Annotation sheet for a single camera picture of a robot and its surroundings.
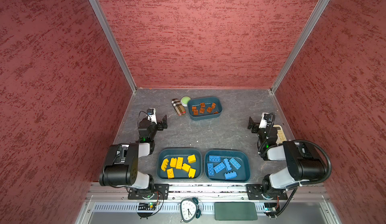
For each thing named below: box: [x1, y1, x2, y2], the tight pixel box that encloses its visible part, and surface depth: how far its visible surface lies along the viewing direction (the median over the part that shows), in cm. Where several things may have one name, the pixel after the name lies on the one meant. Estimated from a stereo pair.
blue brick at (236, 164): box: [229, 157, 242, 170], surface depth 85 cm
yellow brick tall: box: [175, 156, 184, 170], surface depth 85 cm
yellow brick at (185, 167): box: [181, 162, 191, 173], surface depth 81 cm
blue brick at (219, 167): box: [213, 161, 226, 174], surface depth 82 cm
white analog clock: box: [178, 197, 202, 222], surface depth 68 cm
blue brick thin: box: [208, 155, 221, 163], surface depth 86 cm
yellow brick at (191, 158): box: [187, 154, 197, 164], surface depth 85 cm
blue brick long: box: [207, 162, 215, 176], surface depth 84 cm
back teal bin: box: [186, 96, 223, 122], surface depth 109 cm
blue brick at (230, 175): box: [224, 171, 238, 180], surface depth 79 cm
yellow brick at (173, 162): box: [169, 157, 177, 168], surface depth 83 cm
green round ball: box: [180, 95, 191, 105], surface depth 112 cm
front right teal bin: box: [204, 149, 251, 183], surface depth 83 cm
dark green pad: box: [214, 201, 258, 221], surface depth 70 cm
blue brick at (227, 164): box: [223, 158, 233, 172], surface depth 83 cm
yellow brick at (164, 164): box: [160, 158, 169, 172], surface depth 82 cm
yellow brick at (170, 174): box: [166, 167, 175, 180], surface depth 81 cm
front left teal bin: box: [155, 147, 203, 180], surface depth 83 cm
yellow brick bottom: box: [187, 168, 197, 179], surface depth 79 cm
